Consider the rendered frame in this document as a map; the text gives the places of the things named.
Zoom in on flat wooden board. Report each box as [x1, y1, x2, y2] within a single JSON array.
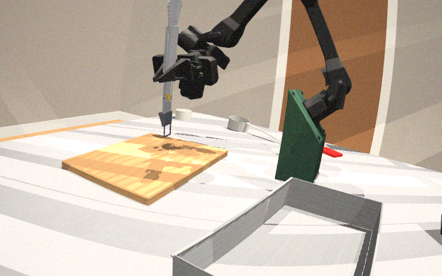
[[62, 133, 228, 206]]

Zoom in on beige cylinder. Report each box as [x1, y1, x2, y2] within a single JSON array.
[[175, 109, 192, 120]]

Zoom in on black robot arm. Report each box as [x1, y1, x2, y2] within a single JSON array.
[[178, 0, 352, 127]]

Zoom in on grey saucepan with long handle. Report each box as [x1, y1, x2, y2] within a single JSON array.
[[228, 116, 281, 142]]

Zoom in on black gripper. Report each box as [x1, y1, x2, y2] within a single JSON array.
[[152, 49, 219, 86]]

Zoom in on grey metal roasting tin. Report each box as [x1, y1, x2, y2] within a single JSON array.
[[171, 177, 384, 276]]

